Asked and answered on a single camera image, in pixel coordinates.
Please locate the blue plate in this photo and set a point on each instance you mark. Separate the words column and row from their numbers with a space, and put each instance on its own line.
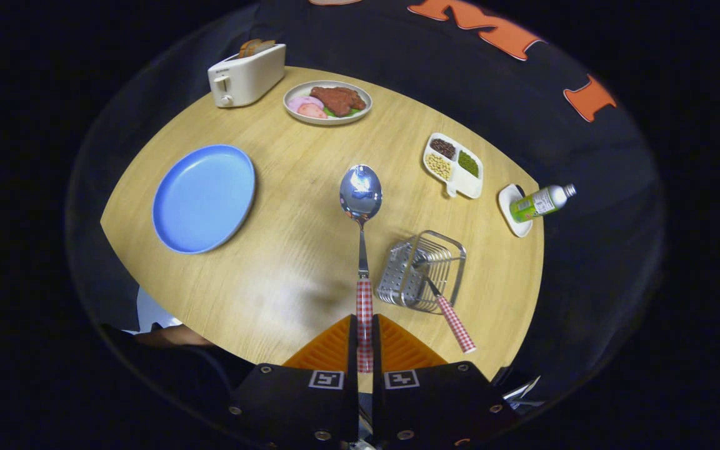
column 204, row 200

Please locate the round white food plate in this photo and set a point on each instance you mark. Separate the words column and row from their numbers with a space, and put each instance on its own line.
column 329, row 121

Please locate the white divided dish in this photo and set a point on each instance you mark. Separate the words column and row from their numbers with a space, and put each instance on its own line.
column 467, row 186

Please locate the white toaster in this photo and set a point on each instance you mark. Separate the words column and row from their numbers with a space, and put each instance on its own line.
column 247, row 78

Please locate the pile of green beans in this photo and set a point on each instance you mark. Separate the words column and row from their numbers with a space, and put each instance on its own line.
column 469, row 164

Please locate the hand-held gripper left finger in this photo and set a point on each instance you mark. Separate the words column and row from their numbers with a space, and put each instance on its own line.
column 297, row 400

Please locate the pink ham slices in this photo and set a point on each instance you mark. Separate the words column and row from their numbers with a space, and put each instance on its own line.
column 307, row 107

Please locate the silver bottle with green label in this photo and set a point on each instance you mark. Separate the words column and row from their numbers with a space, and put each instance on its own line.
column 538, row 203

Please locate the pile of dark red beans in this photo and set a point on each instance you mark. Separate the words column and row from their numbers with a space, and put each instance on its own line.
column 443, row 148

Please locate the green vegetable leaves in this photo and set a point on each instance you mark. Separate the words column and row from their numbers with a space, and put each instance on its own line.
column 350, row 114

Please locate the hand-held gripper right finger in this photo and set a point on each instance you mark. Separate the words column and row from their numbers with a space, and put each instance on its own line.
column 435, row 400

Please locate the small white square dish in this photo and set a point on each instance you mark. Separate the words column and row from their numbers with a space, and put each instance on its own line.
column 507, row 200

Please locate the toasted bread slices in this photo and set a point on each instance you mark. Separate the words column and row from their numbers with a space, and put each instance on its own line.
column 257, row 47

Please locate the white flat object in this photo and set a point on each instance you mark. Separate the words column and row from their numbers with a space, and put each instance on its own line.
column 154, row 312

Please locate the pile of yellow soybeans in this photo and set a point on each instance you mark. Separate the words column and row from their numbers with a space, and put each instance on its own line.
column 439, row 167

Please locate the brown meat piece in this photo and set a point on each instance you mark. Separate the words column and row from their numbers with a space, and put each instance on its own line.
column 338, row 100

